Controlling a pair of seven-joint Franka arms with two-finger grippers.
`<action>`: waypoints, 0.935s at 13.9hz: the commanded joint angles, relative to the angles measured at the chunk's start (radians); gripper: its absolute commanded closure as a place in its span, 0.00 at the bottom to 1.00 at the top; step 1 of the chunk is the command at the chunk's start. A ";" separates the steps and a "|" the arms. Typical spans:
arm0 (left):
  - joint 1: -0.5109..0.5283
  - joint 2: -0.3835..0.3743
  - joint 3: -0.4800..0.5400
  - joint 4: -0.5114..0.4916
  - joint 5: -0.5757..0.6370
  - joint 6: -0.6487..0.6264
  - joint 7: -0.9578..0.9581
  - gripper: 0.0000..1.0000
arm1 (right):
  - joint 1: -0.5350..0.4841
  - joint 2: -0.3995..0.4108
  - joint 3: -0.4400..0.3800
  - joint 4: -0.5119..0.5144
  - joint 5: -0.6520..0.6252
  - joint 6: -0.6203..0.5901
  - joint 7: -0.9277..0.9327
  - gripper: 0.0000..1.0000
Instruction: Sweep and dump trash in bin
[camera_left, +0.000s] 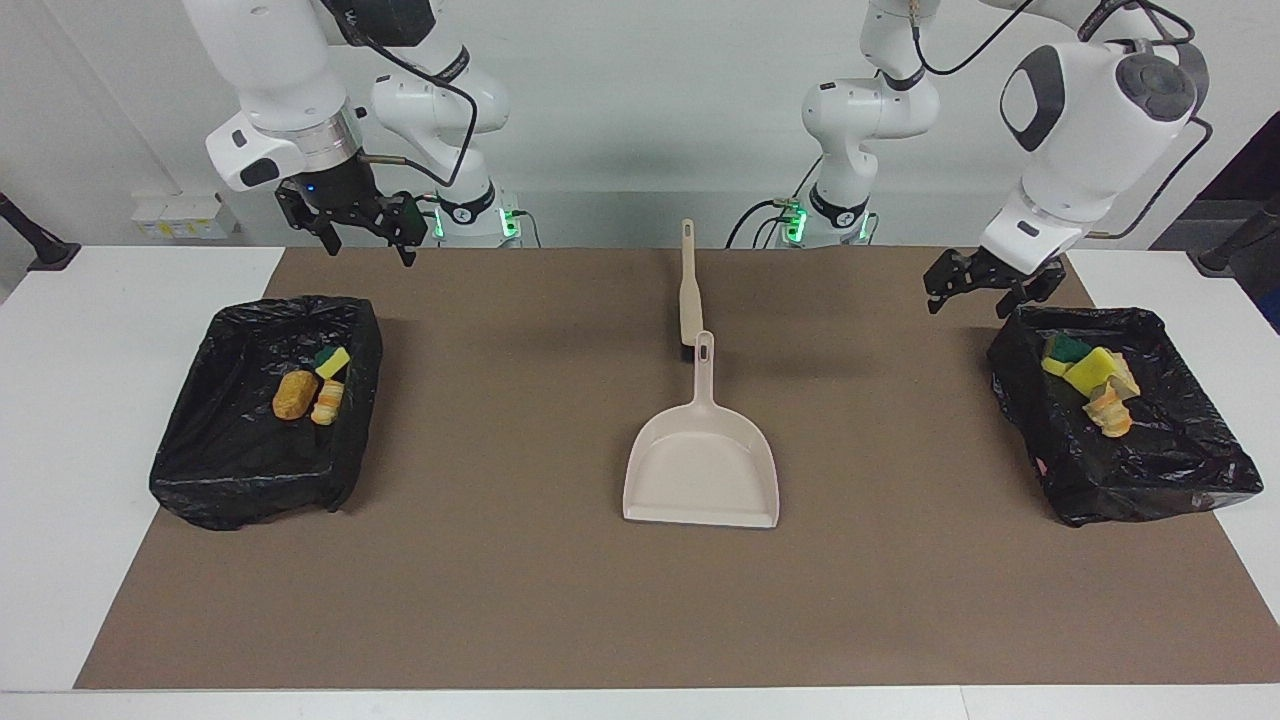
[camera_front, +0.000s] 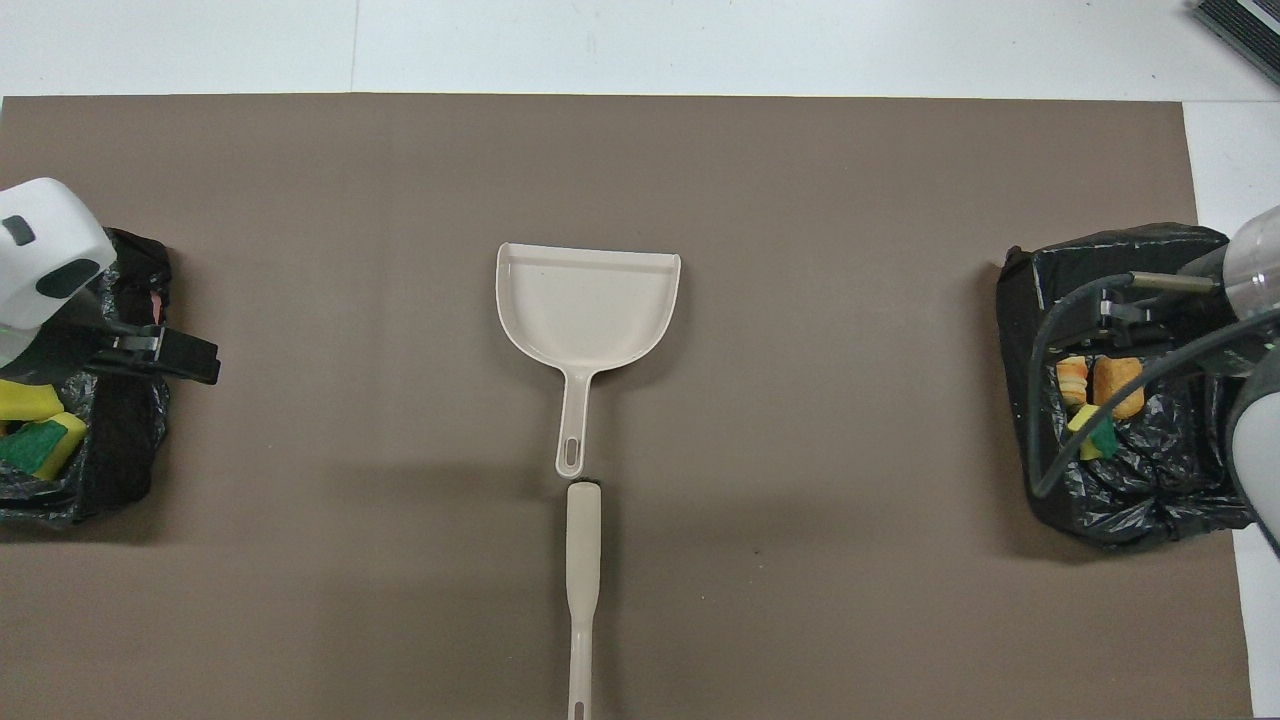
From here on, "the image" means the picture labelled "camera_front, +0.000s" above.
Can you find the black ribbed grille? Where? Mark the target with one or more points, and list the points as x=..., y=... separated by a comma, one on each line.
x=1240, y=30

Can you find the brown paper table mat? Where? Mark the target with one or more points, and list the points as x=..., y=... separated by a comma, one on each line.
x=800, y=500

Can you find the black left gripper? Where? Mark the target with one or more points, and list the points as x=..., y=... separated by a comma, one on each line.
x=75, y=345

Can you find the beige brush black bristles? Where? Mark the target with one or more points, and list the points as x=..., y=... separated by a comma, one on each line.
x=583, y=540

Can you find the yellow green sponge piece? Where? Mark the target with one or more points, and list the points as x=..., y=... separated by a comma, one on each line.
x=1095, y=432

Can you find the striped croissant toy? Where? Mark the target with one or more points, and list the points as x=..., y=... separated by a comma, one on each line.
x=1073, y=383

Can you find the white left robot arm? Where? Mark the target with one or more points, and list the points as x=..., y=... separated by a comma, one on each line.
x=40, y=250

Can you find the notched yellow sponge piece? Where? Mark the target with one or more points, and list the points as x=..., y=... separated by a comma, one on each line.
x=28, y=402

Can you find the black bagged bin pink spot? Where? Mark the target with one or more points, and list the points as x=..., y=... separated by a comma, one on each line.
x=120, y=450

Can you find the beige plastic dustpan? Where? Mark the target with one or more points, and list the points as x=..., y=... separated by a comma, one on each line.
x=590, y=310

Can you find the brown bread roll toy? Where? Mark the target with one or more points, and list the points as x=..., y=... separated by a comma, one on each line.
x=1115, y=390

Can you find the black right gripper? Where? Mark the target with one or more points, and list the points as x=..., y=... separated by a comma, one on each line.
x=1205, y=325

